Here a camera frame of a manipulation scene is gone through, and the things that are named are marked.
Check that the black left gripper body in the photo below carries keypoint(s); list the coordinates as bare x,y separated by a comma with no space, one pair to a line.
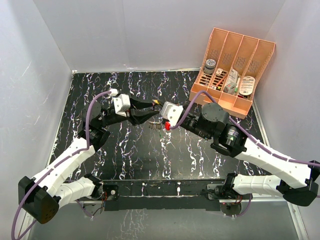
116,118

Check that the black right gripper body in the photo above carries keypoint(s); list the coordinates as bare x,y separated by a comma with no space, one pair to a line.
191,124

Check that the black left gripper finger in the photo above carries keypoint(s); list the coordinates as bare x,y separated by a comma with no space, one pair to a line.
140,104
138,117

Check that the large metal keyring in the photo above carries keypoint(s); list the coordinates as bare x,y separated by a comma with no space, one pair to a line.
155,125

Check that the key with yellow tag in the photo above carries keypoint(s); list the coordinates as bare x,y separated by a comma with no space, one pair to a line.
156,102

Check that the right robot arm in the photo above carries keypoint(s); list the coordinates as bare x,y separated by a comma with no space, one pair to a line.
293,181

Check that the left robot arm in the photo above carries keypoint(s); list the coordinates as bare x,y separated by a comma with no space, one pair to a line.
46,192

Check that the red pencil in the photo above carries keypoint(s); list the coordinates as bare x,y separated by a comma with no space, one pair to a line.
219,81

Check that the small white card box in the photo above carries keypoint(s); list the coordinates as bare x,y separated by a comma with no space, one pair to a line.
219,71

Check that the grey round jar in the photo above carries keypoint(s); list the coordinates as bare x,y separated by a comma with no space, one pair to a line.
209,67

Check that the white paper packet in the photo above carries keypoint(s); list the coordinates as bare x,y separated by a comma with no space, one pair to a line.
232,76

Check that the white oval blister pack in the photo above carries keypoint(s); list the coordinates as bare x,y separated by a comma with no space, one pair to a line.
247,86

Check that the orange plastic desk organizer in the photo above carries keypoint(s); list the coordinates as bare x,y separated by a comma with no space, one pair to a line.
232,67

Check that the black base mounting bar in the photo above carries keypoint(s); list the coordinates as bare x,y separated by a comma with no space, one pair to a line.
187,194

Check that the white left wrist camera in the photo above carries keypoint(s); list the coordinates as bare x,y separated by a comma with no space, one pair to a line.
121,102

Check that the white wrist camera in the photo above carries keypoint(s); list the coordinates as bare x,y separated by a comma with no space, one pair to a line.
171,113
121,102

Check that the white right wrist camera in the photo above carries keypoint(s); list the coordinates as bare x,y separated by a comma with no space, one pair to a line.
171,113

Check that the aluminium frame rail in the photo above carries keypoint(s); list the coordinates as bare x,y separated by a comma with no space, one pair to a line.
44,194

